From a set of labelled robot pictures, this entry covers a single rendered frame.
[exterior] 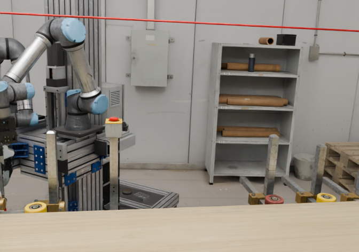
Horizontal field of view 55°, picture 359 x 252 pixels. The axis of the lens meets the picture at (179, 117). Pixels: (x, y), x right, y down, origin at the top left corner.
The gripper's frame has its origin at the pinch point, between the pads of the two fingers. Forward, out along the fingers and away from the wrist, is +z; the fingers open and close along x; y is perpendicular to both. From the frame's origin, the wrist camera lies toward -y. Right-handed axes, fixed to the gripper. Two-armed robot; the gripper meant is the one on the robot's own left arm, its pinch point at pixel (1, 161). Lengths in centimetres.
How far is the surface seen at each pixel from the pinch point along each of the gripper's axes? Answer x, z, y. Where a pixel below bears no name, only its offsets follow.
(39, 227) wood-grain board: -44.5, 11.6, 8.6
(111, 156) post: -26.3, -3.4, 42.1
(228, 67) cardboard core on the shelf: 144, -19, 234
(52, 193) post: -17.3, 11.9, 17.6
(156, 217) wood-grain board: -55, 13, 50
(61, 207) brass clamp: -19.2, 18.7, 20.8
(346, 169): 50, 85, 326
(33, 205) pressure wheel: -28.4, 10.4, 9.0
